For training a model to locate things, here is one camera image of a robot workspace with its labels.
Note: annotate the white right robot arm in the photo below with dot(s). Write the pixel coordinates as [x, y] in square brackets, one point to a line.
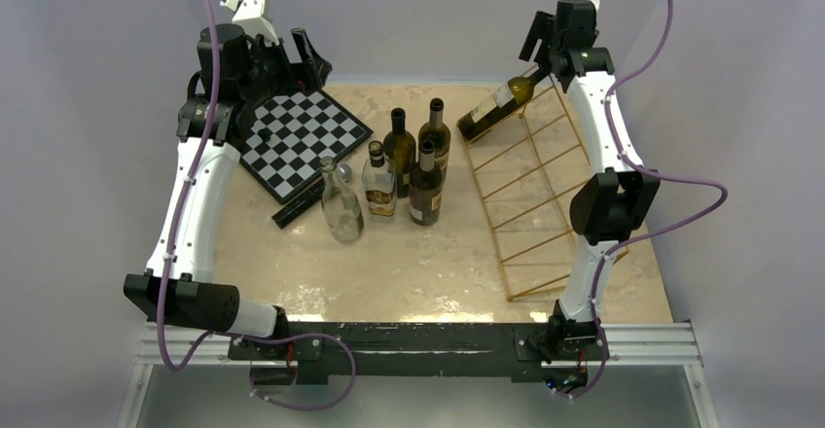
[615, 200]

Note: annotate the black silver microphone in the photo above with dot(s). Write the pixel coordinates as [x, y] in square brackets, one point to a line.
[310, 196]

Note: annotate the tall dark green bottle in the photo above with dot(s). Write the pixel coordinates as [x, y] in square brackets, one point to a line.
[399, 146]

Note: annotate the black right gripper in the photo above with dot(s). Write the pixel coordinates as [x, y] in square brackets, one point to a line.
[543, 27]

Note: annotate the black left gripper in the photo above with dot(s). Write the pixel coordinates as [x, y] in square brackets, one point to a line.
[310, 71]

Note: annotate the clear square liquor bottle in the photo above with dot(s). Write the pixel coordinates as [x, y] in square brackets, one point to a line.
[379, 183]

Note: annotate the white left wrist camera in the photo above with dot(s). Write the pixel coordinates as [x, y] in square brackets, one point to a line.
[252, 17]

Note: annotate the green wine bottle dark label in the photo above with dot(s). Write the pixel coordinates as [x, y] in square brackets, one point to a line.
[426, 186]

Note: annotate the green bottle silver neck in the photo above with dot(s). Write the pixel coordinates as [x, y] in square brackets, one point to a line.
[436, 131]

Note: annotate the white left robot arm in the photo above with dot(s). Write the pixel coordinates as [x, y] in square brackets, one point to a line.
[214, 124]

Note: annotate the black white chessboard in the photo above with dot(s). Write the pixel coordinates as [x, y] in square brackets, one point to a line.
[291, 134]

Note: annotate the clear empty glass bottle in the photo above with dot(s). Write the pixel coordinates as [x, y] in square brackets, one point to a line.
[340, 205]

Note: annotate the gold wire wine rack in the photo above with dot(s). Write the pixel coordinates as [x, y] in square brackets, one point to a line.
[526, 170]

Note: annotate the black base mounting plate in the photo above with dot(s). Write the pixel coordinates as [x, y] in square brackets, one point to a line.
[522, 352]

